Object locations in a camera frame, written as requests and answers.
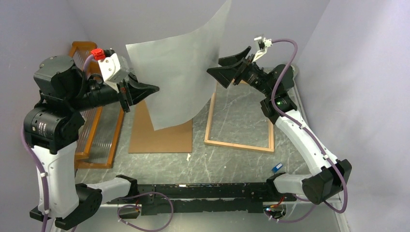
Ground brown backing board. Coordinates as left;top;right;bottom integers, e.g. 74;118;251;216
129;101;193;153

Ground printed photo of people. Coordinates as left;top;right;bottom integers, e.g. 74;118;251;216
126;0;232;130

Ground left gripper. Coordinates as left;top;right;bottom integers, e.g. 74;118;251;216
68;69;160;111

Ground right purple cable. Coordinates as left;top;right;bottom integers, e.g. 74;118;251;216
264;38;348;224

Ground aluminium rail frame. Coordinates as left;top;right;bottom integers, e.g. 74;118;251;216
49;76;351;232

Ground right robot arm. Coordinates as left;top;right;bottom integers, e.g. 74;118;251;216
207;47;352;208

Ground orange wooden rack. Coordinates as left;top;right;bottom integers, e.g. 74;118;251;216
69;41;126;169

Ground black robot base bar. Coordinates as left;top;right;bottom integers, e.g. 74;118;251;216
109;180;296;216

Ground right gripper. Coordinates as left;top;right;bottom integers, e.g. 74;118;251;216
206;47;274;98

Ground light wooden picture frame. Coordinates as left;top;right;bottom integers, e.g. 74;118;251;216
204;82;274;153

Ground small blue clip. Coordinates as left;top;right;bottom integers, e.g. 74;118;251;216
271;163;283;174

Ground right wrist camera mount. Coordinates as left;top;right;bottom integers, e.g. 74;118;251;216
252;36;273;62

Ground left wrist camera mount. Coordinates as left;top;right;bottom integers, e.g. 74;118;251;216
91;48;130;93

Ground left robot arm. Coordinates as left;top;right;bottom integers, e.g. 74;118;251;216
22;50;160;231

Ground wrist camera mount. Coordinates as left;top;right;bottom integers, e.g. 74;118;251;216
91;48;130;93
252;36;273;62

